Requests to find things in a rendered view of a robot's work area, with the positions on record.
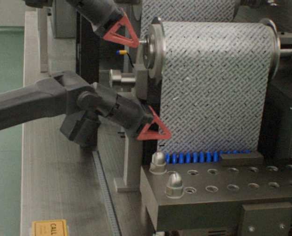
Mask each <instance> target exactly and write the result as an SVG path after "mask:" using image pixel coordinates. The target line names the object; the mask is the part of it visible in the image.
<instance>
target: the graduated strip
mask: <svg viewBox="0 0 292 236"><path fill-rule="evenodd" d="M92 156H93V160H94V164H95V169H96V173H97V177H98V179H99V183H100V187H101V191H102V196H103V200H104V204H105V208H106V212H107V216H108V218H109V223H110V227H111V232H112V235H113V236H123V233H122V229H121V225H120V222H119V220H118V216H117V212H116V209H115V205H114V201H113V198H112V194H111V190H110V186H109V184H108V181H107V177H106V174H105V170H104V166H103V163H102V158H101V155H100V151H92Z"/></svg>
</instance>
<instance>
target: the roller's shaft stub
mask: <svg viewBox="0 0 292 236"><path fill-rule="evenodd" d="M279 58H280V59H287V60H288V61H292V44H280V57H279Z"/></svg>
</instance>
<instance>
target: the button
mask: <svg viewBox="0 0 292 236"><path fill-rule="evenodd" d="M32 236H68V235H67V227H66V220H65V219H62V220H48V221H33V222H32Z"/></svg>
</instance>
